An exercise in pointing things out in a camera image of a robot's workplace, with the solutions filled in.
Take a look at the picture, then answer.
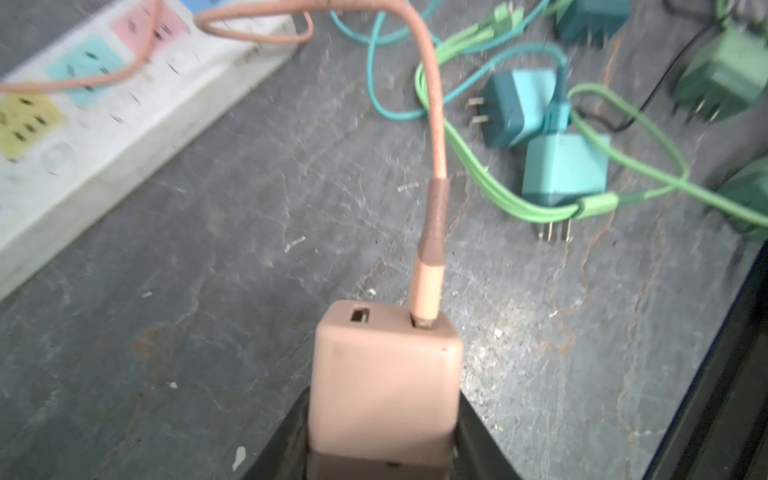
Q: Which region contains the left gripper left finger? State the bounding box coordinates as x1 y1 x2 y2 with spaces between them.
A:
241 387 310 480

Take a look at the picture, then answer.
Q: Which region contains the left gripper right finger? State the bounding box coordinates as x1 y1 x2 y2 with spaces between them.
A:
452 392 521 480

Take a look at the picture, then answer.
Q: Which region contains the pink charger plug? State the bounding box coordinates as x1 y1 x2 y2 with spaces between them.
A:
308 300 464 467

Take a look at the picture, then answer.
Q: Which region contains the pink charging cable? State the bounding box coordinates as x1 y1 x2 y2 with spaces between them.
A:
0 0 451 328

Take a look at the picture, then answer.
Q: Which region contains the light green charging cable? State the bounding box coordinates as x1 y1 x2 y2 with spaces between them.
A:
413 0 768 229

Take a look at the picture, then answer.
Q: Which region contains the white multicolour power strip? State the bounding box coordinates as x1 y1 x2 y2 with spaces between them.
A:
1 1 294 295

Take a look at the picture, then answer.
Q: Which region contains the teal charging cable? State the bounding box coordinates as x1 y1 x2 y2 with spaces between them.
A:
329 0 571 136

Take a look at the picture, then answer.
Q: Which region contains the light teal charger plug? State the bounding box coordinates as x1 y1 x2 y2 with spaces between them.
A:
522 132 609 207

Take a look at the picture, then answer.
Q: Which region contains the green charger plug right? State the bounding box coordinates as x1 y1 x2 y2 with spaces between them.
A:
717 156 767 241

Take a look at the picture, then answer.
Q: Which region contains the green charger plug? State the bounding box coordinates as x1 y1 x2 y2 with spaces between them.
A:
673 30 767 122
717 156 767 241

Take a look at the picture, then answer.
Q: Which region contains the dark teal charger plug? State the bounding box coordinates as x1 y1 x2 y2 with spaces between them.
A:
555 0 631 48

